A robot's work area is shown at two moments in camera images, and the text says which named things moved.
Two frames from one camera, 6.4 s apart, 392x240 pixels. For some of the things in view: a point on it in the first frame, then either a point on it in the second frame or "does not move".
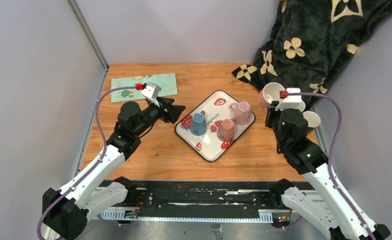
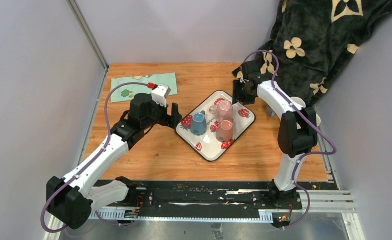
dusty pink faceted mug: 226,129 does not move
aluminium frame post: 76,13 does not move
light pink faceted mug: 242,111 → 223,110
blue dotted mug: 198,125 does not move
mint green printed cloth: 167,82 does not move
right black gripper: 272,112 → 237,96
